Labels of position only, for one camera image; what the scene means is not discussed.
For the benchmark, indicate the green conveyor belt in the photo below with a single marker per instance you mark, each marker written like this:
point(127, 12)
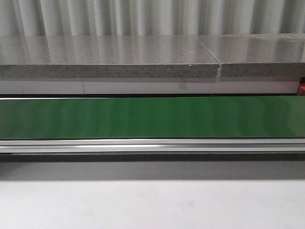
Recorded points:
point(153, 117)

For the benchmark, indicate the grey granite slab right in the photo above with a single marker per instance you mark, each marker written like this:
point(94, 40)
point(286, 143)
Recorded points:
point(257, 55)

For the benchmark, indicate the grey granite slab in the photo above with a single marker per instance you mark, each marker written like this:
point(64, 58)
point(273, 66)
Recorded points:
point(257, 55)
point(105, 57)

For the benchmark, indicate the grey granite slab left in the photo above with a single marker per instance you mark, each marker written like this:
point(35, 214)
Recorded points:
point(105, 57)

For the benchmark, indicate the red plastic tray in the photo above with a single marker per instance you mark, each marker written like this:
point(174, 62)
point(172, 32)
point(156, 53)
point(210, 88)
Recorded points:
point(301, 89)

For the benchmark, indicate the white pleated curtain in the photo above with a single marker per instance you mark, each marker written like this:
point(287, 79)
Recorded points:
point(150, 17)

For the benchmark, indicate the aluminium conveyor side rail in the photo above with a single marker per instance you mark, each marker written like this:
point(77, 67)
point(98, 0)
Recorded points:
point(183, 146)

